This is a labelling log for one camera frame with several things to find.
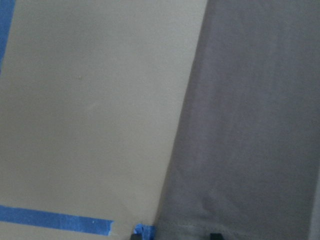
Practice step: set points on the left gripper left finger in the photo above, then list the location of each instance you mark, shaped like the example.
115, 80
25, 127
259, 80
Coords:
136, 236

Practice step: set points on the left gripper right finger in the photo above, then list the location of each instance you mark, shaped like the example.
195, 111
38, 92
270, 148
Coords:
216, 236

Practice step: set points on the dark brown t-shirt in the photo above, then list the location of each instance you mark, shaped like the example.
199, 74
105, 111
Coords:
246, 157

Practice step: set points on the brown kraft paper cover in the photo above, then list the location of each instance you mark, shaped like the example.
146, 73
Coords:
90, 97

